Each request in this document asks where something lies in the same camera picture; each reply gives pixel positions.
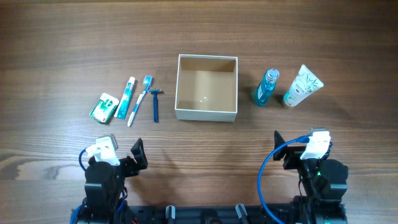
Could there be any teal toothpaste tube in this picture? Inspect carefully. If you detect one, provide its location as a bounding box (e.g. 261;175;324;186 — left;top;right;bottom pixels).
114;77;136;119

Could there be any green soap packet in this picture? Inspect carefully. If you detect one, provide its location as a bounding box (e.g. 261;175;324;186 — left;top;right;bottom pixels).
90;93;119;124

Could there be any blue disposable razor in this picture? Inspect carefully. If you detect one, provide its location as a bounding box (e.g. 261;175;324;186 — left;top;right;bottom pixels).
148;89;163;123

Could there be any blue mouthwash bottle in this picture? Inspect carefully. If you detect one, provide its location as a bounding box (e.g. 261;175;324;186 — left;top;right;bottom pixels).
254;68;280;106

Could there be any blue white toothbrush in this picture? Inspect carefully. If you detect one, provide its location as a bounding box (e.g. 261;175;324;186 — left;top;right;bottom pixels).
127;75;153;127

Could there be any white leaf-print cream tube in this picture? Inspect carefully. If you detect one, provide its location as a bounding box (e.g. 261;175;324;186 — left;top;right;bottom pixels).
282;65;324;108

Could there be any white cardboard box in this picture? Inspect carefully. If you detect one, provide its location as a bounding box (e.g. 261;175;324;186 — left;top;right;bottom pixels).
175;54;238;122

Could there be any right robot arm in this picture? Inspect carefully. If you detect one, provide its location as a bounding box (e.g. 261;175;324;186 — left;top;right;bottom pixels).
267;129;348;224

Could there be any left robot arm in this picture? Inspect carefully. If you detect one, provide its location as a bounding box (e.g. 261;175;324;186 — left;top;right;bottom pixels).
70;134;148;224

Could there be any blue right cable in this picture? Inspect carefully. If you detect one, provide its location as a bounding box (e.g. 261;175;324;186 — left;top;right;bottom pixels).
257;135;311;224

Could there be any blue cable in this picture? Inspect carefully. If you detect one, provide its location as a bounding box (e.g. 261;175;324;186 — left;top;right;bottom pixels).
69;147;94;224
257;135;311;224

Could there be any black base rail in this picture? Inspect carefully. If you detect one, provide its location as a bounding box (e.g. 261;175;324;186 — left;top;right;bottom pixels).
124;203;348;224

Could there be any blue left cable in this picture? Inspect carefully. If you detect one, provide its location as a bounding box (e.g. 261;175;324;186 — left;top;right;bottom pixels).
69;147;94;224

